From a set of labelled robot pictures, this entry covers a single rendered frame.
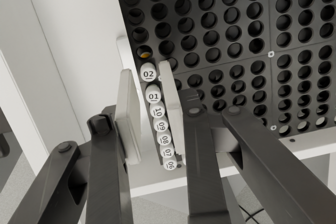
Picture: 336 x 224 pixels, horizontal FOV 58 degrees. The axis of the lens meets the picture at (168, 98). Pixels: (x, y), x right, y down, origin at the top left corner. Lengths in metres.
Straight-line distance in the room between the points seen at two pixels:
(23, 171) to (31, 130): 1.29
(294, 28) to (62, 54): 0.21
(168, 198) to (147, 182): 1.23
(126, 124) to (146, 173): 0.18
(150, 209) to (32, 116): 1.43
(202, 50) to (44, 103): 0.14
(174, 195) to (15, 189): 0.74
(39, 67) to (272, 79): 0.20
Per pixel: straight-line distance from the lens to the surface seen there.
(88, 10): 0.30
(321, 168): 0.56
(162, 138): 0.26
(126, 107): 0.16
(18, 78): 0.24
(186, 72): 0.25
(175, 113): 0.15
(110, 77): 0.32
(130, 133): 0.16
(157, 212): 1.66
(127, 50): 0.29
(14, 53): 0.25
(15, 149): 0.87
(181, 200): 1.57
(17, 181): 1.58
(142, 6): 0.23
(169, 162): 0.28
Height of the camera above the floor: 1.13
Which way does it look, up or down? 63 degrees down
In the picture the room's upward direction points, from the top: 166 degrees clockwise
